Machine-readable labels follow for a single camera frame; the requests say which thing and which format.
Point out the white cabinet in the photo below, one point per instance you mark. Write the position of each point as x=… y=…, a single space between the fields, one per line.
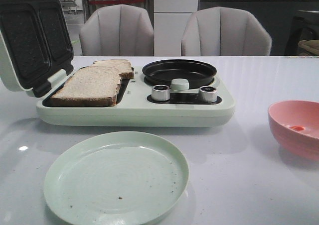
x=170 y=19

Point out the black round frying pan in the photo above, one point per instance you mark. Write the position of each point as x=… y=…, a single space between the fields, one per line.
x=164 y=71

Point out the smaller bread slice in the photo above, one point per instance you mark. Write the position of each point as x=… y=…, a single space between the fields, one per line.
x=122 y=65

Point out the larger bread slice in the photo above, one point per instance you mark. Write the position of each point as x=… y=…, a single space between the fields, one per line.
x=93 y=86

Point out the right beige chair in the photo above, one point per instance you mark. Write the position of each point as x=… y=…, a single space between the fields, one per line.
x=224 y=31

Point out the green breakfast maker base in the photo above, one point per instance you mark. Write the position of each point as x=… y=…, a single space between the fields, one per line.
x=134 y=109

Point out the right silver knob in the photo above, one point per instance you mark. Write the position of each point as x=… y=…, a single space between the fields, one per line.
x=207 y=94

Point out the left silver knob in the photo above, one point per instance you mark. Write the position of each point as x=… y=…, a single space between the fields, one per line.
x=160 y=93

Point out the green breakfast maker lid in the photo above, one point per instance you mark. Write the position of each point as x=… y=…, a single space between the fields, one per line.
x=35 y=45

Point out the light green plate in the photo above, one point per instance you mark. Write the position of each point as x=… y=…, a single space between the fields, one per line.
x=117 y=178

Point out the pink bowl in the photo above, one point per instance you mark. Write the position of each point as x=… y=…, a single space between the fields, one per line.
x=283 y=114

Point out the green pan handle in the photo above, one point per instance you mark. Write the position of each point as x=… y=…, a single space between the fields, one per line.
x=181 y=86

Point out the left beige chair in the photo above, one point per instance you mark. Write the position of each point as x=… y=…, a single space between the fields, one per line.
x=118 y=30

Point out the beige chair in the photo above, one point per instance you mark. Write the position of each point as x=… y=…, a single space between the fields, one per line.
x=118 y=30
x=224 y=31

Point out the dark grey counter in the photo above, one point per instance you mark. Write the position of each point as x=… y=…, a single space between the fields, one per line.
x=287 y=21

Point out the silver knob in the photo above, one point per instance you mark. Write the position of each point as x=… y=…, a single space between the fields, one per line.
x=207 y=94
x=160 y=93

